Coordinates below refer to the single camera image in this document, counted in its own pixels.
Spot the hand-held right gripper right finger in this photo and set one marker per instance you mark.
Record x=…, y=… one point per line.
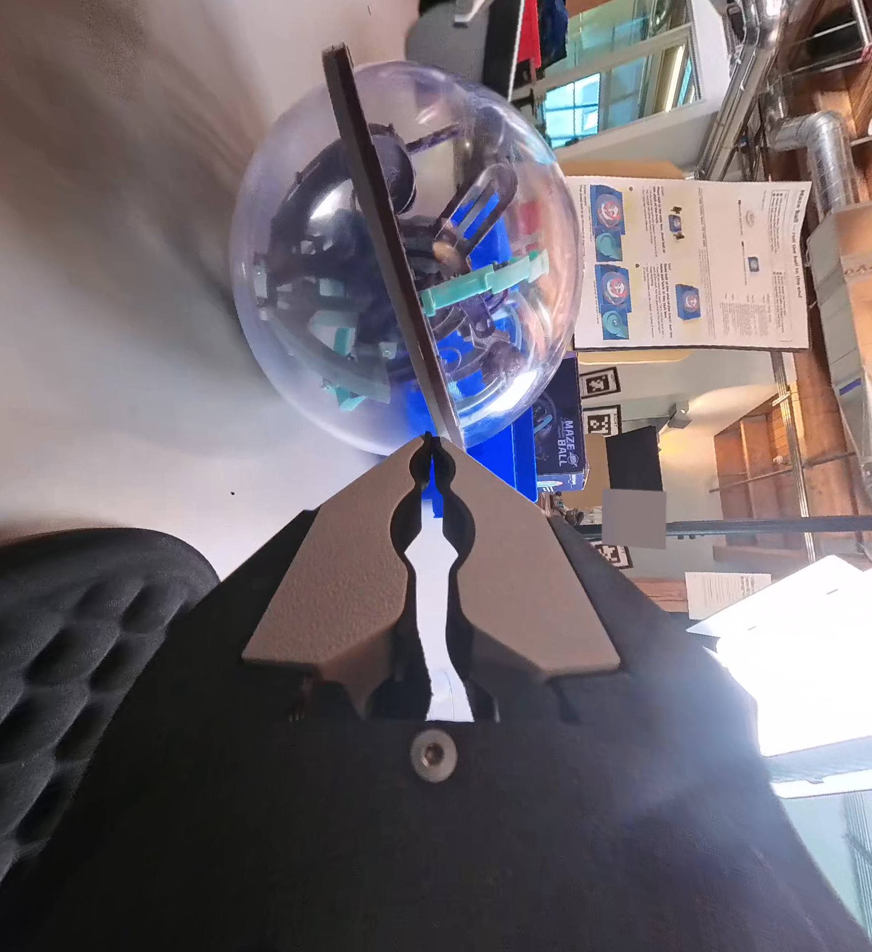
x=525, y=595

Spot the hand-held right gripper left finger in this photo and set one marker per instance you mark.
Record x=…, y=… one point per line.
x=332, y=587

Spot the clear maze ball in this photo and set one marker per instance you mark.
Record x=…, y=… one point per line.
x=317, y=245

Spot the small framed marker sign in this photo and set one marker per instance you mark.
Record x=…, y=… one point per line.
x=603, y=422
x=613, y=556
x=601, y=383

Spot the blue plastic bin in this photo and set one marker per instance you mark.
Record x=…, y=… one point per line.
x=514, y=465

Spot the dark blue cardboard box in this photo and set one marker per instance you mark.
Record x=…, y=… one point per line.
x=564, y=446

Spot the white paper notice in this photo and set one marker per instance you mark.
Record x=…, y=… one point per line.
x=719, y=595

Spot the bright studio light panel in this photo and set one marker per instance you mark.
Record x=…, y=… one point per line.
x=815, y=654

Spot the printed instruction sheet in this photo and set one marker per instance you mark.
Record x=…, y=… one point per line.
x=704, y=260

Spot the silver air duct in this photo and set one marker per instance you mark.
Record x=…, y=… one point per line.
x=823, y=149

